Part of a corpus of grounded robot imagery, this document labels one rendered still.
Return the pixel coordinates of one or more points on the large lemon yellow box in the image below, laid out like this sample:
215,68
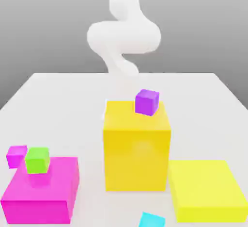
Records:
207,190

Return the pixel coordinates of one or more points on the small cyan cube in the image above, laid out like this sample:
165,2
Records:
151,220

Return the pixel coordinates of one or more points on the small purple cube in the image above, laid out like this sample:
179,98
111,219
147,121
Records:
146,103

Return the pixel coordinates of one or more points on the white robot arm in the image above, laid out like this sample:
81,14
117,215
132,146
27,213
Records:
124,36

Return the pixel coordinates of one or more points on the large golden yellow box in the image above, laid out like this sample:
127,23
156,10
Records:
136,153

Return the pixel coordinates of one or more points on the large pink box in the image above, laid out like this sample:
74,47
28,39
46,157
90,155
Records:
38,199

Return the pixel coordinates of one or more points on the small magenta cube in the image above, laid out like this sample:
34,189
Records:
15,156

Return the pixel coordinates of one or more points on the small green cube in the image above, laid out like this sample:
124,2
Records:
37,160

